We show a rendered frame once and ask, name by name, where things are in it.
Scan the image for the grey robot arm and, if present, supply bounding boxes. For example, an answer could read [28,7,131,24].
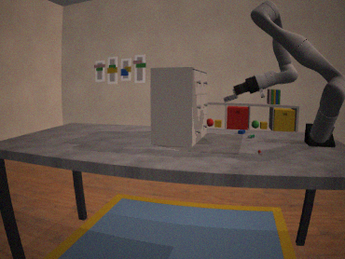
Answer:
[251,1,345,143]

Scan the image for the beige chest of drawers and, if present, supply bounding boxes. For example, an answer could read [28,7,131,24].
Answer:
[150,67,207,147]

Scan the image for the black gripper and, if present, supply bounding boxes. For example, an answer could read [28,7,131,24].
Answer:
[223,74,269,102]

